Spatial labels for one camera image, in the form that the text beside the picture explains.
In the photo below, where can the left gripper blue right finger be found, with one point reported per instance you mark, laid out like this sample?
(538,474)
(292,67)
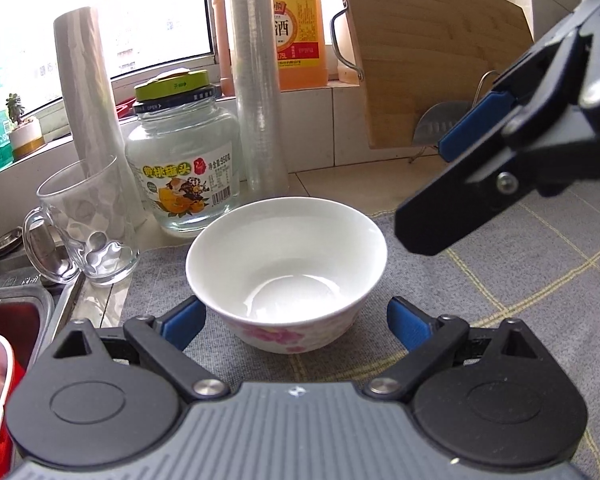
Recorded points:
(410,325)

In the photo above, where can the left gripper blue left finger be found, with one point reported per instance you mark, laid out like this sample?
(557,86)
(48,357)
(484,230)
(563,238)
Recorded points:
(181,325)

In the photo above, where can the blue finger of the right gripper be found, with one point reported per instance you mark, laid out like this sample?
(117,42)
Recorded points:
(475,124)

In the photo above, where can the white bowl pink flowers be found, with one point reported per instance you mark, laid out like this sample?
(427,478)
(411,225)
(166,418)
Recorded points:
(288,275)

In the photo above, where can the bamboo cutting board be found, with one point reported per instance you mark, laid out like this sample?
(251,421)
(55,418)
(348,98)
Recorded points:
(409,55)

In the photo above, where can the clear glass mug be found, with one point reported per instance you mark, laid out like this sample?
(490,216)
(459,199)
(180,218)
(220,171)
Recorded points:
(82,226)

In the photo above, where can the grey checked dish mat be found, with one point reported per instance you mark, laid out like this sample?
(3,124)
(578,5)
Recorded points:
(538,261)

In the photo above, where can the stainless steel sink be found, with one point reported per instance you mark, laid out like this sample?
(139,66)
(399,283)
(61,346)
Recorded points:
(32,310)

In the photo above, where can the glass jar green lid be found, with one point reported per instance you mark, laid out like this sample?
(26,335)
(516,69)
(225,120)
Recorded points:
(185,153)

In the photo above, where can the orange cooking wine jug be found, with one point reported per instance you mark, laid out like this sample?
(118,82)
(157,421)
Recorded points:
(300,44)

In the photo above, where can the small potted plant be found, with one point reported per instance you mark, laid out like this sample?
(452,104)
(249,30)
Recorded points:
(26,136)

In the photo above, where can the plastic wrap roll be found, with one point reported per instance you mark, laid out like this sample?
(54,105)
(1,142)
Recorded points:
(255,73)

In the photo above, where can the black handled kitchen knife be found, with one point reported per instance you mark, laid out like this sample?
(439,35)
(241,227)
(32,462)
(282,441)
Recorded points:
(436,122)

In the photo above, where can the wire cutting board rack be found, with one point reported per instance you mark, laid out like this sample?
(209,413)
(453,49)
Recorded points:
(490,75)

